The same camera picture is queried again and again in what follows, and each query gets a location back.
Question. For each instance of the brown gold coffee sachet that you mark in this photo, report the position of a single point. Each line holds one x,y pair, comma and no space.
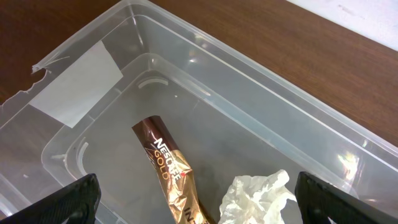
174,172

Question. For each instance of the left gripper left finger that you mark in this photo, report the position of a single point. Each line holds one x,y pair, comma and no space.
76,203

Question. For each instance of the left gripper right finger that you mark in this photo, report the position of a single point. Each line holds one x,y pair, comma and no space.
321,202

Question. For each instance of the white label sticker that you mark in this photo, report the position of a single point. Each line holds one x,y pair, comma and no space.
76,90

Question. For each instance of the white tissue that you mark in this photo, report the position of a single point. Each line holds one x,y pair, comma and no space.
259,200

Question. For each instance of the clear plastic waste bin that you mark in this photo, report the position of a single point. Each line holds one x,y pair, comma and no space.
229,116

